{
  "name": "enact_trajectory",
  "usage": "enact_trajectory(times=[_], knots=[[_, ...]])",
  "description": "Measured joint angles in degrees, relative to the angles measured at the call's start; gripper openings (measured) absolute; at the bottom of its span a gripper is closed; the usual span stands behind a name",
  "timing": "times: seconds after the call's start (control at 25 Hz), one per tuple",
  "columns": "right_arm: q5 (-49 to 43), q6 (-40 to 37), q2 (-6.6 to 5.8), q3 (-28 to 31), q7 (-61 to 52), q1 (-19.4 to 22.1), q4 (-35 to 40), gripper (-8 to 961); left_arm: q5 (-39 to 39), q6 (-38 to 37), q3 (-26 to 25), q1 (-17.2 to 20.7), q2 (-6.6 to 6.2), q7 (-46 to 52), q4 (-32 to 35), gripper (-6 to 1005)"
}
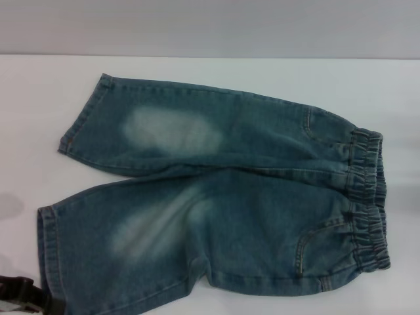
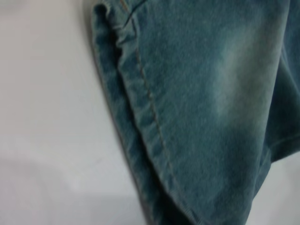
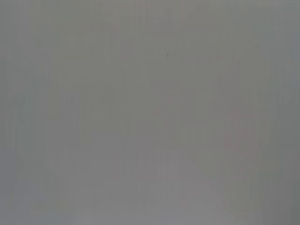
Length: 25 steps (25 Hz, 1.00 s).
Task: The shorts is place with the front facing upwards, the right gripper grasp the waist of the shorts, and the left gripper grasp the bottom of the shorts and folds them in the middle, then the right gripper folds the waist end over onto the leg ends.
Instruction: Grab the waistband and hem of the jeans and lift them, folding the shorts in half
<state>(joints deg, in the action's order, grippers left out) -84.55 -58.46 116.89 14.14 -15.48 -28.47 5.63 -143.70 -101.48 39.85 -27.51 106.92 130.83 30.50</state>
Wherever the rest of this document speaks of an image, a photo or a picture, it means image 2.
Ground blue denim shorts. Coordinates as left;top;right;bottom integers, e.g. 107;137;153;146
90;0;300;225

